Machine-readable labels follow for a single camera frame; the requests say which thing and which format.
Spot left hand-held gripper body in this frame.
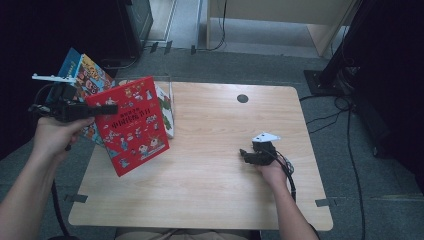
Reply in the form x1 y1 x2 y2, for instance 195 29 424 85
29 73 91 124

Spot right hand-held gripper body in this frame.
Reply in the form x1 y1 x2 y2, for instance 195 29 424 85
248 132 282 167

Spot light blue animals book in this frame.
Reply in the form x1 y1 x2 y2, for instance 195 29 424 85
76 53 117 148

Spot red picture book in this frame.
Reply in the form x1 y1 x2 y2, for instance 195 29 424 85
84 75 170 178

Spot white caterpillar book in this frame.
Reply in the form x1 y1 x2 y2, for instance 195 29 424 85
154 83 175 139

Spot clear acrylic book rack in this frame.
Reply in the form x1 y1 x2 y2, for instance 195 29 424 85
114 75 175 139

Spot person's right hand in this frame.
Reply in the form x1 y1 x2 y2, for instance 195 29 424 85
255 158 289 191

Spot person's left hand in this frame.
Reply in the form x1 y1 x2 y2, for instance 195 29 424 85
32 115 96 164

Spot grey tape strip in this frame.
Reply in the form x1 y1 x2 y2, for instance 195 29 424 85
64 193 89 204
314 197 338 208

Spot dark curtain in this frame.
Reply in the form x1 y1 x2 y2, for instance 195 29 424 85
0 0 129 161
324 0 424 188

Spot black stand base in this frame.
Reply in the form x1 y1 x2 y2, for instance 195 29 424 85
303 64 363 98

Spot person's beige pants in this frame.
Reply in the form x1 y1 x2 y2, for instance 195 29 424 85
114 227 253 240

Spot black cabinet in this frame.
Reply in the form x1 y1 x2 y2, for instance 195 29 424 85
114 0 154 59

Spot grey metal pole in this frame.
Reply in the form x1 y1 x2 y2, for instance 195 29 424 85
192 0 204 51

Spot light wooden cabinet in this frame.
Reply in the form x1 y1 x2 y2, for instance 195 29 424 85
205 0 361 58

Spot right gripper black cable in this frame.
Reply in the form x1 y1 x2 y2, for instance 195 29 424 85
266 149 298 203

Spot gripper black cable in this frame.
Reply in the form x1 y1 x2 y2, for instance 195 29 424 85
33 83 81 240
266 149 298 203

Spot looped black floor cable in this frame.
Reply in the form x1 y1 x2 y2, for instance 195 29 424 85
299 94 354 134

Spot long black floor cable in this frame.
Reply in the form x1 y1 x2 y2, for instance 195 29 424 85
346 106 368 240

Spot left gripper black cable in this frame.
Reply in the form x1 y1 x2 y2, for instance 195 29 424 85
33 83 81 240

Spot hanging black cable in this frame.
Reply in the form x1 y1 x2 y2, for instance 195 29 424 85
196 0 229 53

